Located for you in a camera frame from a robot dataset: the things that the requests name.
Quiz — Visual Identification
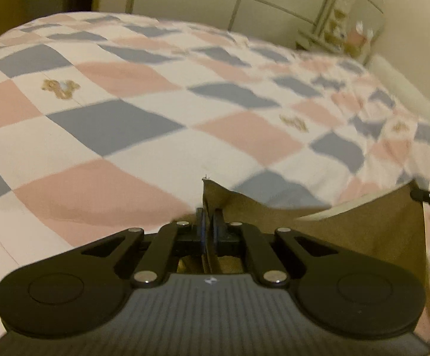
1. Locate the cluttered bedside shelf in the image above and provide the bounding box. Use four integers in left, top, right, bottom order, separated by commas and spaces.
295, 0, 385, 64

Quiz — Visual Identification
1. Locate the checkered pink blue white quilt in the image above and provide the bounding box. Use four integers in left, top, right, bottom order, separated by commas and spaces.
0, 12, 430, 336

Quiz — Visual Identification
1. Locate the brown knit garment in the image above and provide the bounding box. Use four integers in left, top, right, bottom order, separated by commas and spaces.
177, 177, 430, 305

